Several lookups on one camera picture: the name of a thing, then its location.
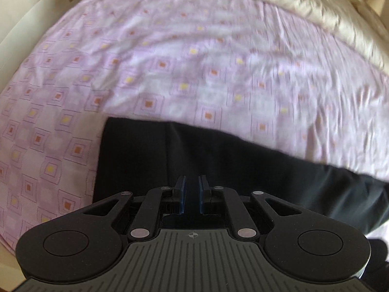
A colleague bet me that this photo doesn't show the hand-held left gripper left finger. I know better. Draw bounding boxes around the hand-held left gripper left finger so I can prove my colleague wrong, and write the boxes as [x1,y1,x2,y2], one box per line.
[82,175,187,239]

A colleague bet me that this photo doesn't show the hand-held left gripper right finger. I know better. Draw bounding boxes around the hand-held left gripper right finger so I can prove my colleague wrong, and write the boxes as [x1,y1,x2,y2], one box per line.
[198,175,302,239]

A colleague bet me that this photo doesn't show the black pants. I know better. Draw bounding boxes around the black pants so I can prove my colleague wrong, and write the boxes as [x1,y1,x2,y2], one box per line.
[91,116,389,244]

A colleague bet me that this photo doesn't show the pink patterned bed sheet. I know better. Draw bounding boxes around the pink patterned bed sheet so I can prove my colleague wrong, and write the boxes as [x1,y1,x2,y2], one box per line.
[0,0,389,251]

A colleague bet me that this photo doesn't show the beige quilt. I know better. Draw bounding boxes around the beige quilt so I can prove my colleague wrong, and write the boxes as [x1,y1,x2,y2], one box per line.
[76,0,389,76]

